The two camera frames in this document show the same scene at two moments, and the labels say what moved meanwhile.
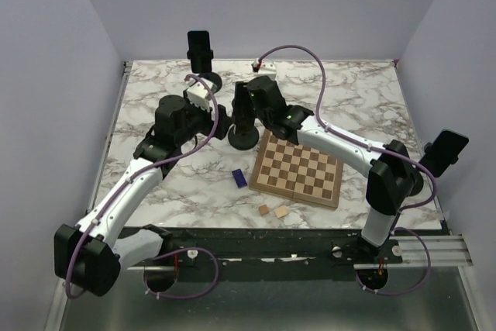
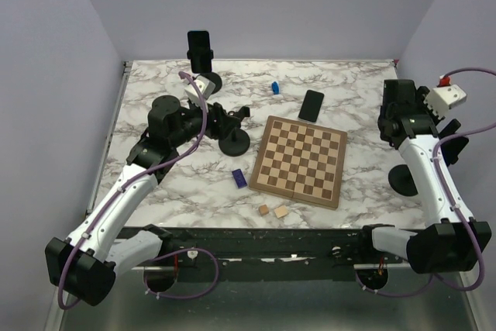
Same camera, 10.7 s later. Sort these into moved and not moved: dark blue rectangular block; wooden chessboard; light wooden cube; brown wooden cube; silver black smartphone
Moved: silver black smartphone
Not moved: wooden chessboard; brown wooden cube; dark blue rectangular block; light wooden cube
